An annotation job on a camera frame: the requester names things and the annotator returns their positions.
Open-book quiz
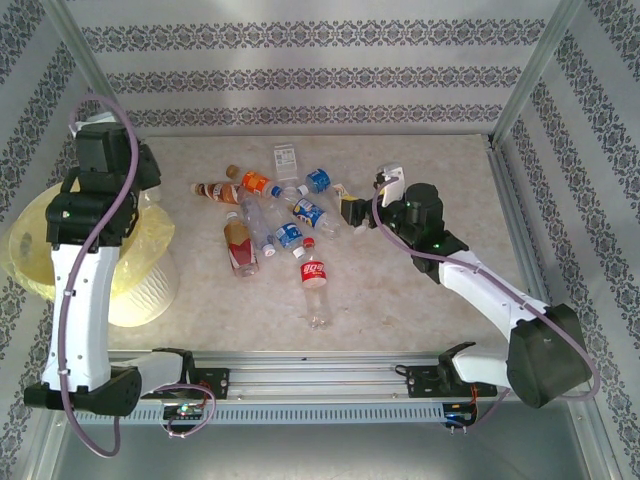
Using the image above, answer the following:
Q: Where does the blue yellow label soda bottle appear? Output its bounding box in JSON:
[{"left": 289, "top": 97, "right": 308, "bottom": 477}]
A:
[{"left": 269, "top": 185, "right": 345, "bottom": 240}]

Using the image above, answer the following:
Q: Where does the brown tea bottle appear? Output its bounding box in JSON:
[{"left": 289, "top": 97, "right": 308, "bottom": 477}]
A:
[{"left": 189, "top": 180, "right": 246, "bottom": 205}]

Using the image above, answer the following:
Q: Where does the red label cola bottle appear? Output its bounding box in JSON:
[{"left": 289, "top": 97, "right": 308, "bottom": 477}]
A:
[{"left": 298, "top": 237, "right": 335, "bottom": 331}]

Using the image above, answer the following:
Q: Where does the orange label juice bottle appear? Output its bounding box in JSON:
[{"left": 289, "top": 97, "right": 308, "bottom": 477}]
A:
[{"left": 225, "top": 164, "right": 275, "bottom": 197}]

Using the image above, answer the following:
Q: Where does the white ribbed bin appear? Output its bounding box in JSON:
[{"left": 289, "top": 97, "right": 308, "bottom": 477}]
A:
[{"left": 0, "top": 184, "right": 181, "bottom": 329}]

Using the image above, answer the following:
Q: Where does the brown and red label bottle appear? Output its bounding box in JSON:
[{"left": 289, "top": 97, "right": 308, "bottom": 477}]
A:
[{"left": 223, "top": 211, "right": 261, "bottom": 278}]

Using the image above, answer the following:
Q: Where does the small controller board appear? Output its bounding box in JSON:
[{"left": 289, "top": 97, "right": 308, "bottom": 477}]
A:
[
  {"left": 162, "top": 404, "right": 206, "bottom": 421},
  {"left": 443, "top": 403, "right": 479, "bottom": 426}
]

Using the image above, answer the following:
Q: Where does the grey metal front panel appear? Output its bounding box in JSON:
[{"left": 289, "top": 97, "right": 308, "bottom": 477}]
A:
[{"left": 49, "top": 422, "right": 606, "bottom": 480}]

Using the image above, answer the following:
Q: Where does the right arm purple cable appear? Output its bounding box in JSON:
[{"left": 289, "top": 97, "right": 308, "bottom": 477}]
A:
[{"left": 372, "top": 174, "right": 601, "bottom": 430}]

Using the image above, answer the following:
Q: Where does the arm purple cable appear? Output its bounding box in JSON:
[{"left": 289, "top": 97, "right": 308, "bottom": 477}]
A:
[
  {"left": 58, "top": 95, "right": 217, "bottom": 457},
  {"left": 372, "top": 174, "right": 601, "bottom": 430}
]

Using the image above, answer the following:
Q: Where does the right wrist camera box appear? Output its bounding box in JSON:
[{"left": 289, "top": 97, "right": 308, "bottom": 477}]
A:
[{"left": 373, "top": 163, "right": 407, "bottom": 208}]

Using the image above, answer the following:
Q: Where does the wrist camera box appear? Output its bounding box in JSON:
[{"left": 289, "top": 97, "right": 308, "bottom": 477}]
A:
[
  {"left": 373, "top": 163, "right": 407, "bottom": 208},
  {"left": 68, "top": 112, "right": 121, "bottom": 139}
]

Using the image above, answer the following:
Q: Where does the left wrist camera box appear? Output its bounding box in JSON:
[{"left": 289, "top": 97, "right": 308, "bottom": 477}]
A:
[{"left": 68, "top": 112, "right": 121, "bottom": 139}]

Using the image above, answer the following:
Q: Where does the aluminium side rail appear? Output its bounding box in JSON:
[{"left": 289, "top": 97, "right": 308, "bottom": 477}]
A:
[{"left": 484, "top": 142, "right": 569, "bottom": 361}]

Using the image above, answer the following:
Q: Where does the aluminium frame post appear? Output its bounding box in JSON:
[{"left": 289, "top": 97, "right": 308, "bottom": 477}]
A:
[
  {"left": 487, "top": 0, "right": 586, "bottom": 149},
  {"left": 47, "top": 0, "right": 144, "bottom": 151}
]

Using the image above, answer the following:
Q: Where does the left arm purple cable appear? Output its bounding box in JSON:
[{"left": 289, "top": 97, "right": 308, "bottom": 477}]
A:
[{"left": 58, "top": 95, "right": 217, "bottom": 457}]

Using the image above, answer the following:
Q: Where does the aluminium mounting rail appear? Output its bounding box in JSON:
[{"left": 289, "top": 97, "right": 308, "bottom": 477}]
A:
[{"left": 54, "top": 349, "right": 586, "bottom": 401}]

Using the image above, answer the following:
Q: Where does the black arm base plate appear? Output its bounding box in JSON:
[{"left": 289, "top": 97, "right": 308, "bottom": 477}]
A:
[
  {"left": 139, "top": 367, "right": 231, "bottom": 401},
  {"left": 407, "top": 364, "right": 499, "bottom": 400}
]

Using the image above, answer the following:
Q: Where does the grey slotted cable duct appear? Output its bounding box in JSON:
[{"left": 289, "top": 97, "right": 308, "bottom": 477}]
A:
[{"left": 67, "top": 403, "right": 446, "bottom": 425}]

